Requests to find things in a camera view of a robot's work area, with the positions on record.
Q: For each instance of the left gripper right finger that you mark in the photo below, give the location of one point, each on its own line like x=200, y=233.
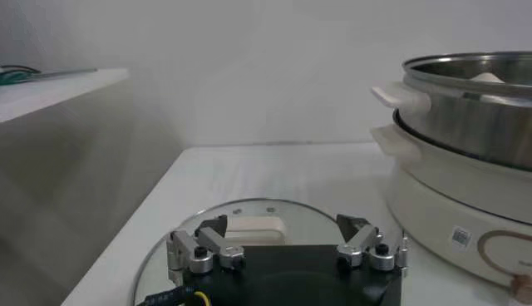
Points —
x=361, y=243

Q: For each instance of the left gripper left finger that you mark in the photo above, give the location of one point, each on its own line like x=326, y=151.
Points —
x=218, y=245

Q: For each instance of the stainless steel steamer basket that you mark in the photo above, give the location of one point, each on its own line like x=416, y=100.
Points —
x=469, y=129

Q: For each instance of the cream electric cooker base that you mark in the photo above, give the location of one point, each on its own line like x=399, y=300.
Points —
x=432, y=208

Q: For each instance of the white side table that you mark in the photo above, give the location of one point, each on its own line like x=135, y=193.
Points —
x=50, y=95

